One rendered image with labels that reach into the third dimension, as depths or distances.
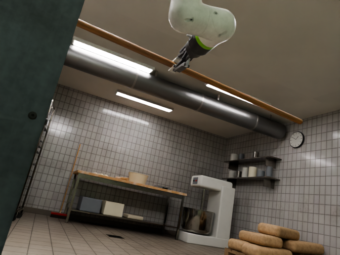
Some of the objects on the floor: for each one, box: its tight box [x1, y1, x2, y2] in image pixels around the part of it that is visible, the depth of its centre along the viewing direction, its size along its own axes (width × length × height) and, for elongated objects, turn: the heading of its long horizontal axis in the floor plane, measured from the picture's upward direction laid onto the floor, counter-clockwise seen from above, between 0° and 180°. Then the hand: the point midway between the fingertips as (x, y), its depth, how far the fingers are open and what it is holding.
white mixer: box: [178, 175, 235, 249], centre depth 578 cm, size 100×66×132 cm, turn 146°
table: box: [64, 170, 187, 240], centre depth 551 cm, size 220×80×90 cm, turn 146°
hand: (175, 65), depth 125 cm, fingers closed on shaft, 3 cm apart
